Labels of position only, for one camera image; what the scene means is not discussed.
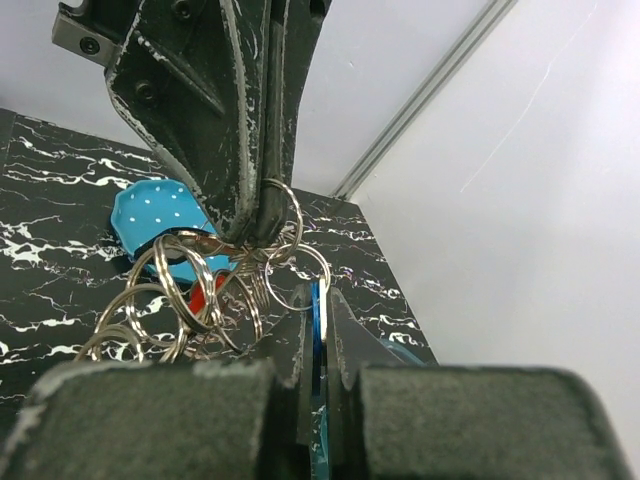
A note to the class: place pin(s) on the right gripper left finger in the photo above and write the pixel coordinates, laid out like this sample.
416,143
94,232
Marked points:
247,418

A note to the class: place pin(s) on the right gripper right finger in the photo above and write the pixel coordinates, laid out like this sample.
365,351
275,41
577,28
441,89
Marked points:
391,420

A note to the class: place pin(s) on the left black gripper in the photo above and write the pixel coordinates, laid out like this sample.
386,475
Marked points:
187,76

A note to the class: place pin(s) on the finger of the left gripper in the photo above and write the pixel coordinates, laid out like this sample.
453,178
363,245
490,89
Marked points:
295,27

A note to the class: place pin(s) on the teal transparent plastic bin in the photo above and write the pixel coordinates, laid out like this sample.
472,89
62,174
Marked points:
320,449

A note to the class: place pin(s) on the blue dotted plate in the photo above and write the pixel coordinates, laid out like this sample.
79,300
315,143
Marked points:
150,208

